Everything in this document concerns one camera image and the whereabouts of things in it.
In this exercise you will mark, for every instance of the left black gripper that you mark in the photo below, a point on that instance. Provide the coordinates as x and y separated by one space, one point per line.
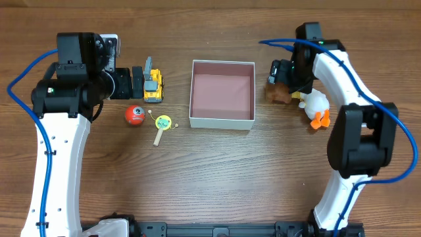
137 82

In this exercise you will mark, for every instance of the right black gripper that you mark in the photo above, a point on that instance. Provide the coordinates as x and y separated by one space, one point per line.
274 72

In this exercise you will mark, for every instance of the brown plush toy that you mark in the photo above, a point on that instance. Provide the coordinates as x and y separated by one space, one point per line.
278 92

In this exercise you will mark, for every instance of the yellow toy crane truck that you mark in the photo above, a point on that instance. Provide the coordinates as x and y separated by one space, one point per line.
153 86

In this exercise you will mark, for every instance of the white plush duck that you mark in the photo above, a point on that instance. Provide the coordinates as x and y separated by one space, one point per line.
316 107

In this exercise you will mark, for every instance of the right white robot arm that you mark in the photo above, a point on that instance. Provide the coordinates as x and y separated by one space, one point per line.
362 138

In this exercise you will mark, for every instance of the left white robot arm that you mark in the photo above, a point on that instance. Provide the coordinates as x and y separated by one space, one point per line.
65 102

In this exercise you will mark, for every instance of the red ball toy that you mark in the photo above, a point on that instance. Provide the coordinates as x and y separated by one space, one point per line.
134 115

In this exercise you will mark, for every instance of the yellow cat rattle drum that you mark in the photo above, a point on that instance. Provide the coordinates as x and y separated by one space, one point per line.
162 123

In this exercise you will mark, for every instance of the white box pink interior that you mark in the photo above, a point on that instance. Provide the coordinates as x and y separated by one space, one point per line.
222 95

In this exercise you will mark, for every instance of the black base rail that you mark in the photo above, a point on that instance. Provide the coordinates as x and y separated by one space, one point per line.
277 229

